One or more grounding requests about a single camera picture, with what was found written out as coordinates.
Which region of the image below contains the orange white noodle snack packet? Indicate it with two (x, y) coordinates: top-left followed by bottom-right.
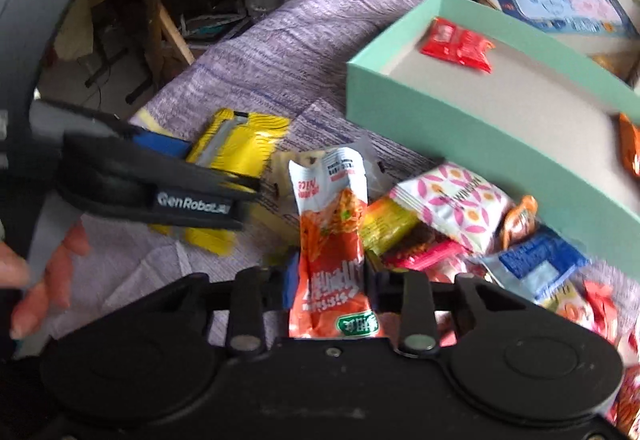
(288, 147), (382, 338)

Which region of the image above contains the yellow red snack stick packet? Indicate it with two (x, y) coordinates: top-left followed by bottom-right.
(359, 196), (420, 256)

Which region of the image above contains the yellow silver snack packet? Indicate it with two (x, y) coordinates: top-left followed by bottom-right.
(150, 108), (291, 256)

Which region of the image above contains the pink white patterned snack packet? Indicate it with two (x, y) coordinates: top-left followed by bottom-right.
(390, 161), (513, 255)

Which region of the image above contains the blue white snack packet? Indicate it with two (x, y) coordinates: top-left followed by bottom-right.
(474, 226), (589, 302)

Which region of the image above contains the small orange snack packet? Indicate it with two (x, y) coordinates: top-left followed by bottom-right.
(500, 195), (538, 250)

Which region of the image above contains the person's left hand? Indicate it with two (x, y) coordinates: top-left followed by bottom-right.
(1, 221), (90, 340)

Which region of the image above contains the mint green cardboard box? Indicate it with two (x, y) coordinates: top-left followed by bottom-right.
(346, 0), (639, 276)

